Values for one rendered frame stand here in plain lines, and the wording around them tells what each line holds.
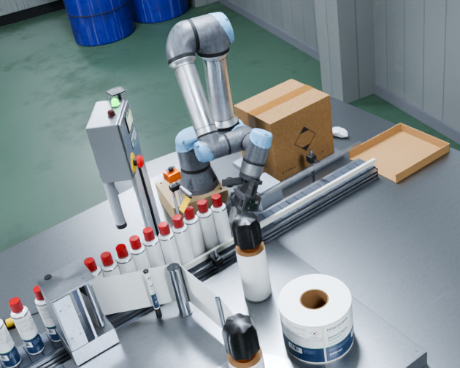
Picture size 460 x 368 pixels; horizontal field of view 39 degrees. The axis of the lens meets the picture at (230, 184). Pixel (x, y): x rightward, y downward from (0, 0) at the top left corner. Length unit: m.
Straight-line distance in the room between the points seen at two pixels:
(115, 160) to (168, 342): 0.56
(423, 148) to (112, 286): 1.41
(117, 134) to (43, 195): 2.74
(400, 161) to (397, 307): 0.80
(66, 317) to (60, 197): 2.65
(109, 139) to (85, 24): 5.03
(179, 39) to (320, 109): 0.67
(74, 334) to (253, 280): 0.54
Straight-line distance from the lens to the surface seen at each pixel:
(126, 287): 1.98
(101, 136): 1.87
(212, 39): 2.24
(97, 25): 6.83
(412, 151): 2.72
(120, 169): 1.92
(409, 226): 2.33
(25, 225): 4.33
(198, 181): 2.43
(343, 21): 4.64
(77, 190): 4.49
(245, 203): 2.14
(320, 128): 2.60
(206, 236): 2.17
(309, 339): 1.77
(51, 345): 2.10
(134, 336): 2.02
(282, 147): 2.50
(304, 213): 2.37
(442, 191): 2.50
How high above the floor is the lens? 2.29
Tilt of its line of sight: 34 degrees down
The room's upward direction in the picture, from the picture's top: 11 degrees counter-clockwise
